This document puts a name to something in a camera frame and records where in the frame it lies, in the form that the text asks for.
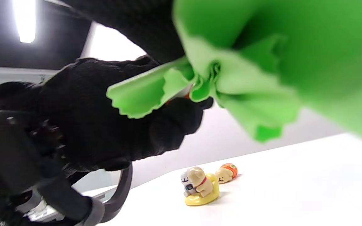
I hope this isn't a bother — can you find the green dusting cloth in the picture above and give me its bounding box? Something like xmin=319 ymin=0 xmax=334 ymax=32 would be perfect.
xmin=106 ymin=0 xmax=362 ymax=145

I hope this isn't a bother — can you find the black left hand controller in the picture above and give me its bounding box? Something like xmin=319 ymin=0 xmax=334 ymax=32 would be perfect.
xmin=27 ymin=163 xmax=133 ymax=226

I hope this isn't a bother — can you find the yellow ring dogs ornament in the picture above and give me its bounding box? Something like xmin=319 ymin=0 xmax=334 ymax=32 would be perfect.
xmin=180 ymin=167 xmax=220 ymax=207

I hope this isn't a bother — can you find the orange shell dog ornament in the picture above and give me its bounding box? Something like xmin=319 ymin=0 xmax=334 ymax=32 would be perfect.
xmin=215 ymin=163 xmax=238 ymax=184

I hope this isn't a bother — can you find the ceiling light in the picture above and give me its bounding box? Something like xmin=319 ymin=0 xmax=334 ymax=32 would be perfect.
xmin=13 ymin=0 xmax=37 ymax=43

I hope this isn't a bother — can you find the large white backdrop board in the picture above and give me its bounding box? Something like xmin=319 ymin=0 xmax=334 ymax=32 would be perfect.
xmin=0 ymin=21 xmax=345 ymax=192

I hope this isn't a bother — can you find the small orange white ornament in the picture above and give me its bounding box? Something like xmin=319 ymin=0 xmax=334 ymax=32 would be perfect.
xmin=168 ymin=87 xmax=191 ymax=103

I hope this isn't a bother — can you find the person's right hand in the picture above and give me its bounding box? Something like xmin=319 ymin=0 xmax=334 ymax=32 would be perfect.
xmin=60 ymin=0 xmax=187 ymax=64

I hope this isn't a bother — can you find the person's left hand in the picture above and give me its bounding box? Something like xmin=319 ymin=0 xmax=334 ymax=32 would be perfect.
xmin=0 ymin=55 xmax=214 ymax=172

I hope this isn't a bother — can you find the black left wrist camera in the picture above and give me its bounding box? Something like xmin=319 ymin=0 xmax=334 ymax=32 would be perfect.
xmin=0 ymin=110 xmax=93 ymax=226

